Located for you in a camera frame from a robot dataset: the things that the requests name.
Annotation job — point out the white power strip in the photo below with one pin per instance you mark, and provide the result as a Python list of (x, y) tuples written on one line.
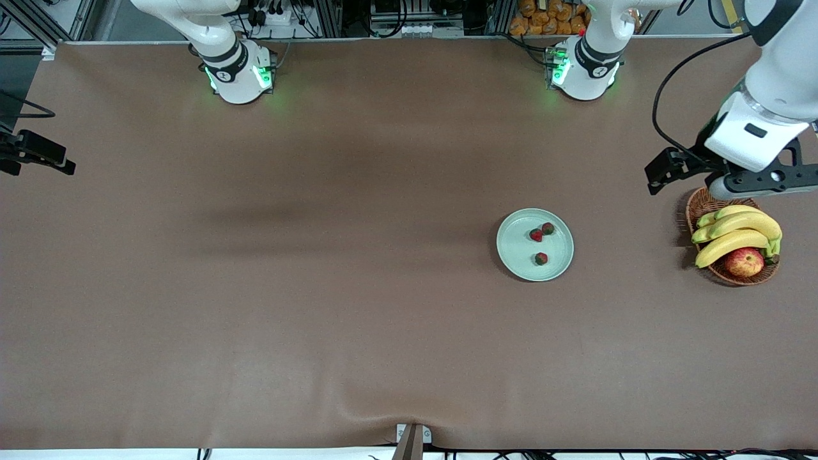
[(275, 16)]

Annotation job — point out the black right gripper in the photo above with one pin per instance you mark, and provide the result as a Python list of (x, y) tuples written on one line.
[(14, 151)]

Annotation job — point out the orange bread pile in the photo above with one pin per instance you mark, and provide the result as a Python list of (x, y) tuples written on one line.
[(543, 19)]

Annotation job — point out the grey metal camera post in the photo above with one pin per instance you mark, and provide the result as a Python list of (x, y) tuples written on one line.
[(409, 444)]

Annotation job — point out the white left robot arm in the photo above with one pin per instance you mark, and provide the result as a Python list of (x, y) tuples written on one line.
[(585, 76)]

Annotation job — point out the aluminium frame profile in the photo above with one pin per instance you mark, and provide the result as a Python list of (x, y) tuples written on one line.
[(83, 19)]

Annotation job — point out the pale green round plate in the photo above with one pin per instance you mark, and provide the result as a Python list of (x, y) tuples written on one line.
[(517, 255)]

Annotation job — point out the red yellow apple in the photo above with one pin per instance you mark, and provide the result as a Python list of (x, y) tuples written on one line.
[(744, 263)]

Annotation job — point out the brown table mat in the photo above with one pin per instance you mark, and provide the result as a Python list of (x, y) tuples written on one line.
[(319, 223)]

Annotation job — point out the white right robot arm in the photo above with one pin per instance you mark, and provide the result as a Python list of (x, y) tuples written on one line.
[(236, 83)]

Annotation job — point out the yellow banana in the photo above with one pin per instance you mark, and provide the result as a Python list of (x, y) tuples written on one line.
[(735, 209), (748, 223), (728, 246), (705, 220), (700, 235)]

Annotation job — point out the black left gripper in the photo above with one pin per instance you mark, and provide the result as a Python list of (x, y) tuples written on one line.
[(705, 155)]

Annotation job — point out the red strawberry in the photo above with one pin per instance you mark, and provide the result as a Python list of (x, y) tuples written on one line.
[(541, 258), (535, 235), (547, 228)]

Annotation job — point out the white left camera mount block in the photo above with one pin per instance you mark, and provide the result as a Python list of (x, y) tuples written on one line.
[(748, 150)]

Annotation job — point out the brown wicker basket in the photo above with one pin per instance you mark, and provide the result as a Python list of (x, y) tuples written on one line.
[(728, 281)]

